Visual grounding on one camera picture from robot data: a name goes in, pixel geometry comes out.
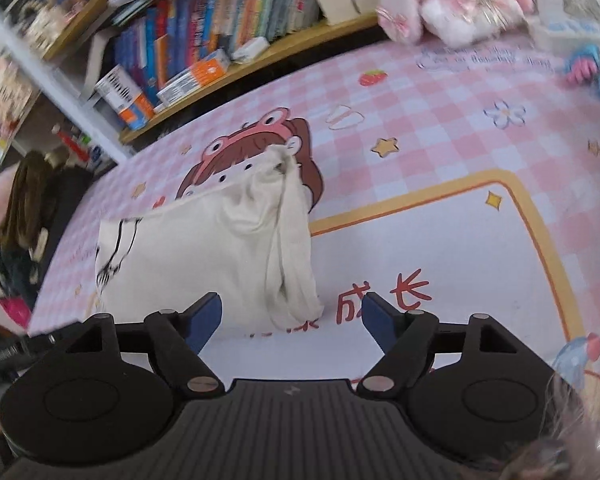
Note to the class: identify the pink plush bunny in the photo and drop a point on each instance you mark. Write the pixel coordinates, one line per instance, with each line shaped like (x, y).
(450, 0)

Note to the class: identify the wooden bookshelf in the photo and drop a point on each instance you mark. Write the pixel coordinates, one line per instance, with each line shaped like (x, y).
(280, 52)

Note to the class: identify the pink decorative board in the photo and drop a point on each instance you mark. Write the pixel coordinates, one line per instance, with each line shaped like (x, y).
(5, 95)

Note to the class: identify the tall white orange box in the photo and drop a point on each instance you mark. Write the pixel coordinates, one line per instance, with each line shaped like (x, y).
(125, 97)

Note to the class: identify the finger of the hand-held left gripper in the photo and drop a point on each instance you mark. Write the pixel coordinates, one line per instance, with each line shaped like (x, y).
(55, 334)

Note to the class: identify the white jar with green lid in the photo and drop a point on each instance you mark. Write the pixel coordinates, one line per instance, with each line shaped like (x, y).
(92, 156)

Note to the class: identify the small white box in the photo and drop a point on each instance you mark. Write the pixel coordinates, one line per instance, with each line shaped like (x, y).
(250, 49)

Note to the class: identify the olive green garment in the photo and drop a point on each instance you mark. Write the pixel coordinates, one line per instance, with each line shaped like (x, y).
(27, 200)

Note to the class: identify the pink checked cartoon desk mat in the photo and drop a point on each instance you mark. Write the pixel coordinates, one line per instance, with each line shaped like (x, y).
(455, 160)

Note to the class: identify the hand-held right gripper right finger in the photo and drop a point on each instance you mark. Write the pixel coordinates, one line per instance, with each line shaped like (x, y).
(377, 320)

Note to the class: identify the white pen holder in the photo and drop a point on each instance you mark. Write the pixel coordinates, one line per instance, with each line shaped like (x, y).
(335, 2)

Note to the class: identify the flat white orange box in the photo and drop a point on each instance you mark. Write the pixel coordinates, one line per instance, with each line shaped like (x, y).
(195, 76)

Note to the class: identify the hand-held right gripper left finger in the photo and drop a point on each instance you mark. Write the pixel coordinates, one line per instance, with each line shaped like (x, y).
(205, 320)

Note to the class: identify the low white box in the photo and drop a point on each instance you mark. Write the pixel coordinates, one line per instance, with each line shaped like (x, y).
(366, 2)

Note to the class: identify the white power strip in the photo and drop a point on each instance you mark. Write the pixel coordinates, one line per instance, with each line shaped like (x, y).
(567, 32)

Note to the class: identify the blue pink toy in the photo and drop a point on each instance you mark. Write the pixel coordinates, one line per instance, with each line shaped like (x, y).
(592, 70)

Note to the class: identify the red bottle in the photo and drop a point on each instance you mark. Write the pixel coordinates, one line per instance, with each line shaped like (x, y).
(70, 141)

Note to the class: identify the cream printed T-shirt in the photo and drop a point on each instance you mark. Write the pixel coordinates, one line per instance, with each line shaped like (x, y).
(205, 250)

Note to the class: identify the row of colourful books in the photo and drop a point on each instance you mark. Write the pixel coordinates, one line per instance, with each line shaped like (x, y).
(230, 10)

